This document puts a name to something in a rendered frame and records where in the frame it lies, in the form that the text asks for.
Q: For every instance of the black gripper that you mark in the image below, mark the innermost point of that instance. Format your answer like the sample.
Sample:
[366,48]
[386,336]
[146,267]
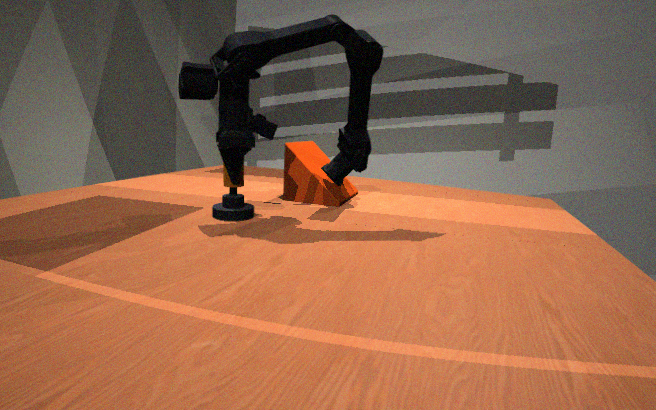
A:
[234,140]

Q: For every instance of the dark round pedestal with shaft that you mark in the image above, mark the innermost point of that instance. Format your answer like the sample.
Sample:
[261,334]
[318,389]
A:
[233,207]

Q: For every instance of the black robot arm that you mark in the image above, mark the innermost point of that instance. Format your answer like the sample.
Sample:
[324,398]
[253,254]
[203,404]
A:
[247,51]

